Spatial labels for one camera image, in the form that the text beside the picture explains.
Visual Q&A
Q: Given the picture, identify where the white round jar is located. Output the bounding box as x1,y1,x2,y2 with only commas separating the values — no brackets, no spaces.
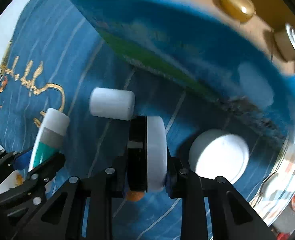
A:
189,129,249,184

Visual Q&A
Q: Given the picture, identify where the small white cylinder cap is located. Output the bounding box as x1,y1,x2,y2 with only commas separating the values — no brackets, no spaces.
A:
89,87,135,121

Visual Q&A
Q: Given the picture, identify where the cardboard box with blue print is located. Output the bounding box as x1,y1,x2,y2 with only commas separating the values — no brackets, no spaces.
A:
71,0,295,136

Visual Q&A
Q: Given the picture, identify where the white spray bottle teal label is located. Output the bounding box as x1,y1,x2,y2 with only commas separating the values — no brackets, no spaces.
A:
28,108,70,171

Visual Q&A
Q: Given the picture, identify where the brown oval pebble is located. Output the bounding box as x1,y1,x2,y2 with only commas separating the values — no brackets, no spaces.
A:
126,191,145,202

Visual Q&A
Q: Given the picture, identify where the plaid checked blanket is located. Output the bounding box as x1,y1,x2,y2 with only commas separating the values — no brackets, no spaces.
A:
249,127,295,226

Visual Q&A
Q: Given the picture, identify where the silver round tin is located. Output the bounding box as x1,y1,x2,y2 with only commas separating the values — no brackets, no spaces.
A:
274,23,295,61

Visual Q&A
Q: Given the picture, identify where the black jar with white lid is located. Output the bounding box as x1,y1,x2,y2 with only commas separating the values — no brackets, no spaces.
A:
124,116,167,192

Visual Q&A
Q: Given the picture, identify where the white earbuds case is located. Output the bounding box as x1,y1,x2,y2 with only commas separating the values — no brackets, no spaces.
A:
261,173,282,200

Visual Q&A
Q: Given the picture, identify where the blue striped bed sheet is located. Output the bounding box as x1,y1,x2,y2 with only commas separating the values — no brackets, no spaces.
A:
0,0,295,240

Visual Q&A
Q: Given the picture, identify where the gold round tin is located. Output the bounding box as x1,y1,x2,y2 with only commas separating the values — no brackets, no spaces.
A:
220,0,256,23

